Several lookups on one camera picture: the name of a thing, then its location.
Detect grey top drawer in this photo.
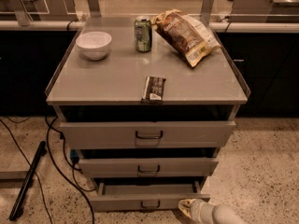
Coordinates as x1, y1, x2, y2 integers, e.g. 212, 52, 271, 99
61, 105, 235, 149

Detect white and yellow gripper body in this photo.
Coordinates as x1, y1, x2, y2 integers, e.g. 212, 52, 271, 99
178, 199, 195, 218

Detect black bar on floor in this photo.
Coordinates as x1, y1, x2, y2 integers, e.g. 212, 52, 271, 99
9, 141, 47, 221

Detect thin black floor cable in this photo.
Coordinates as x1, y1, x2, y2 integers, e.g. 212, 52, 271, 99
0, 119, 54, 224

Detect blue plug box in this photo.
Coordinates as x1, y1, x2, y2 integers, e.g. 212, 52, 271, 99
70, 149, 79, 164

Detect dark snack bar wrapper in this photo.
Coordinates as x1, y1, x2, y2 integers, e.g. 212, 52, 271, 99
141, 77, 166, 105

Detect white horizontal rail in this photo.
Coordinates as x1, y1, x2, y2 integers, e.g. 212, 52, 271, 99
0, 21, 299, 34

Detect white ceramic bowl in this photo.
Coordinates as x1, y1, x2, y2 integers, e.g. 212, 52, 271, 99
76, 31, 112, 61

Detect grey drawer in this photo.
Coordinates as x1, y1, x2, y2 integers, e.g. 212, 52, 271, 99
90, 178, 210, 212
78, 147, 218, 178
61, 105, 235, 149

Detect green soda can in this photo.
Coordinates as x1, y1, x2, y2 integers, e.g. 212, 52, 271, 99
134, 16, 152, 52

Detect brown chip bag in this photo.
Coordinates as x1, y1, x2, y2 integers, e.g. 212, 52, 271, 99
151, 9, 221, 67

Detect grey bottom drawer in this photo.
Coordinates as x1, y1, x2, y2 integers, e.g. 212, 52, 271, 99
90, 178, 210, 212

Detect grey middle drawer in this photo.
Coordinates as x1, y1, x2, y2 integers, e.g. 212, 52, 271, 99
78, 147, 218, 178

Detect grey drawer cabinet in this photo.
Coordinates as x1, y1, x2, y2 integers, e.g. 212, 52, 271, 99
47, 18, 249, 198

